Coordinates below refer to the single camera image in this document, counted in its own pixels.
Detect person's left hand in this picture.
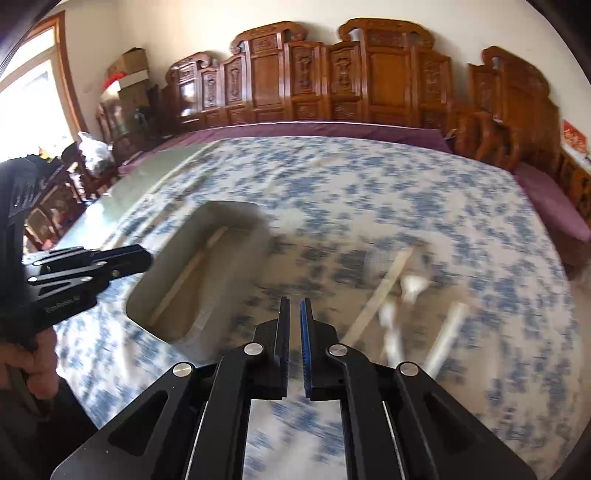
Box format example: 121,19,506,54
0,328,59,400

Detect grey rectangular utensil tray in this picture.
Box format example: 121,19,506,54
126,201,270,352

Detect wooden chopstick in tray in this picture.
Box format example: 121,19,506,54
147,226,228,326

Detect white plastic utensil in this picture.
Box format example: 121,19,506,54
379,302,404,367

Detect white plastic bag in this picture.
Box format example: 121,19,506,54
78,131,115,177

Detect wooden chopstick on cloth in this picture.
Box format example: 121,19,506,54
342,247,415,346

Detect dark wooden side cabinet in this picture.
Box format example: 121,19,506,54
96,81,162,165

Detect white ceramic spoon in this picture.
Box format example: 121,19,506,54
400,273,430,305

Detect stacked cardboard boxes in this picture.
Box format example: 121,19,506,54
101,47,150,110

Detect purple right seat cushion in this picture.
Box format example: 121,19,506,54
514,163,590,242

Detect purple seat cushion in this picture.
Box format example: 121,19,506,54
514,163,590,242
119,121,452,175

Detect carved wooden sofa bench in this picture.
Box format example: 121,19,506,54
163,18,453,131

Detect carved wooden right chair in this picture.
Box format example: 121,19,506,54
450,46,590,221

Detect red paper box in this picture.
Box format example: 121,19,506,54
561,119,589,157

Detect white utensil handle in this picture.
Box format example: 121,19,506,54
423,302,469,379

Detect wooden window frame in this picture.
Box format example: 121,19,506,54
1,11,87,140

